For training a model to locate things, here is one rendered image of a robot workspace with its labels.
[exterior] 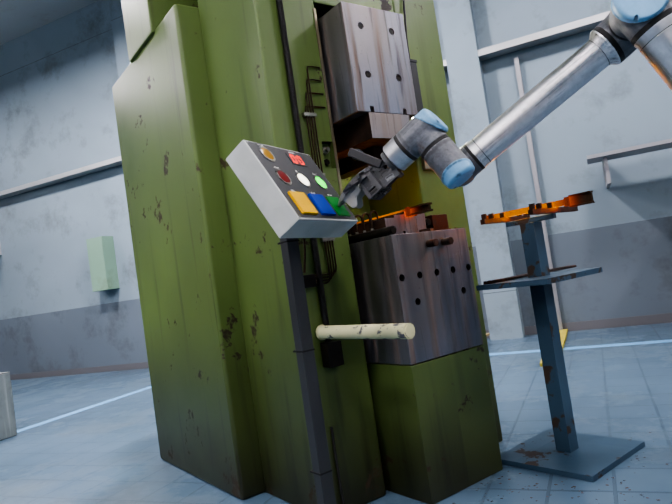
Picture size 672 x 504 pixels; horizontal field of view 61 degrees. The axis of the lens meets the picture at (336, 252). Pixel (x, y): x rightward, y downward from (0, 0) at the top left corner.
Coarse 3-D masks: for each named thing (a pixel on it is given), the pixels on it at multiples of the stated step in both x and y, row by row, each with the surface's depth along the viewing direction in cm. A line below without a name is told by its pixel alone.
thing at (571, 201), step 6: (582, 192) 202; (588, 192) 201; (564, 198) 207; (570, 198) 207; (576, 198) 205; (582, 198) 203; (588, 198) 202; (546, 204) 213; (558, 204) 210; (564, 204) 208; (570, 204) 207; (576, 204) 205; (582, 204) 203; (516, 210) 223; (522, 210) 221; (498, 216) 230; (510, 216) 227
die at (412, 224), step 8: (392, 216) 203; (400, 216) 205; (416, 216) 209; (424, 216) 212; (360, 224) 218; (368, 224) 207; (376, 224) 204; (384, 224) 200; (392, 224) 202; (400, 224) 204; (408, 224) 206; (416, 224) 209; (424, 224) 211; (352, 232) 215; (360, 232) 212; (400, 232) 204; (408, 232) 206
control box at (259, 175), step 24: (240, 144) 152; (264, 144) 160; (240, 168) 152; (264, 168) 149; (288, 168) 161; (312, 168) 175; (264, 192) 148; (312, 192) 162; (336, 192) 176; (288, 216) 145; (312, 216) 150; (336, 216) 163
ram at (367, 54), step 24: (336, 24) 204; (360, 24) 205; (384, 24) 212; (336, 48) 205; (360, 48) 203; (384, 48) 210; (336, 72) 206; (360, 72) 202; (384, 72) 209; (408, 72) 216; (336, 96) 208; (360, 96) 200; (384, 96) 207; (408, 96) 215; (336, 120) 209
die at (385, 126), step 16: (368, 112) 202; (336, 128) 218; (352, 128) 210; (368, 128) 203; (384, 128) 205; (400, 128) 210; (336, 144) 218; (352, 144) 211; (368, 144) 211; (384, 144) 215
